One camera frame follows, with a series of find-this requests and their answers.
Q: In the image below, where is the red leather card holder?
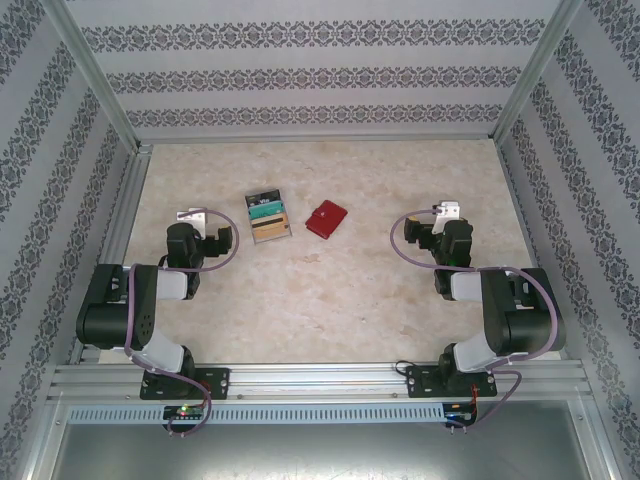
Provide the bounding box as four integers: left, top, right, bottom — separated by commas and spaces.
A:
305, 199, 349, 239

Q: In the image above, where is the gold card in stand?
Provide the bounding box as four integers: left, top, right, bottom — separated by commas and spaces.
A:
251, 215, 290, 240

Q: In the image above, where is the teal card in stand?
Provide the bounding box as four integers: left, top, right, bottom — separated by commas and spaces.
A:
248, 201, 285, 221

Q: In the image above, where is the left controller board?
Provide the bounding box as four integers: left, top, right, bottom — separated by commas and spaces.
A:
163, 404, 207, 425

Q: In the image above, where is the controller board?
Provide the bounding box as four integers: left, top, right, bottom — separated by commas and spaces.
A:
163, 404, 207, 425
444, 402, 479, 426

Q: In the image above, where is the right controller board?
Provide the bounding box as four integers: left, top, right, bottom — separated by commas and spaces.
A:
444, 402, 479, 426

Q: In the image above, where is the grey metal sheet panel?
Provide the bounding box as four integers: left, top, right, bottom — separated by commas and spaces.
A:
29, 399, 616, 480

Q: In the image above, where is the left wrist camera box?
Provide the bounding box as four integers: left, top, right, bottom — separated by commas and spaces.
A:
175, 207, 209, 236

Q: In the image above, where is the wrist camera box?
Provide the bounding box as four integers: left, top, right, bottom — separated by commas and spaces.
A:
432, 200, 461, 234
175, 207, 209, 236

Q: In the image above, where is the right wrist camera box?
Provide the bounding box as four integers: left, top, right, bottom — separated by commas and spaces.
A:
432, 200, 461, 234

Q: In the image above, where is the silver aluminium side rail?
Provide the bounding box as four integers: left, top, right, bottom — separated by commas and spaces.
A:
67, 144, 154, 366

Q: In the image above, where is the silver aluminium frame beam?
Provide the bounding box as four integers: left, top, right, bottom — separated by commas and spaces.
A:
137, 127, 496, 146

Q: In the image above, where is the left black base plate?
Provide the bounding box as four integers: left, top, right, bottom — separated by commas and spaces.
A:
139, 367, 232, 401

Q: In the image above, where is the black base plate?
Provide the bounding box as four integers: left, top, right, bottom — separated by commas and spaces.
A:
139, 367, 232, 401
405, 364, 499, 399

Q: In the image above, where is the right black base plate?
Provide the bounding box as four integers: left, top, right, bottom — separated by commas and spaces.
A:
405, 364, 499, 399

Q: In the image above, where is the aluminium mounting rail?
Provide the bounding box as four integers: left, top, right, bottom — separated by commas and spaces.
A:
47, 362, 594, 401

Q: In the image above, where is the silver aluminium frame post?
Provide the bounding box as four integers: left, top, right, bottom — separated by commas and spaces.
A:
42, 0, 154, 154
490, 0, 599, 144

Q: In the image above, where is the slotted grey cable duct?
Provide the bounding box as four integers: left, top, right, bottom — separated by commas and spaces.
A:
67, 403, 446, 425

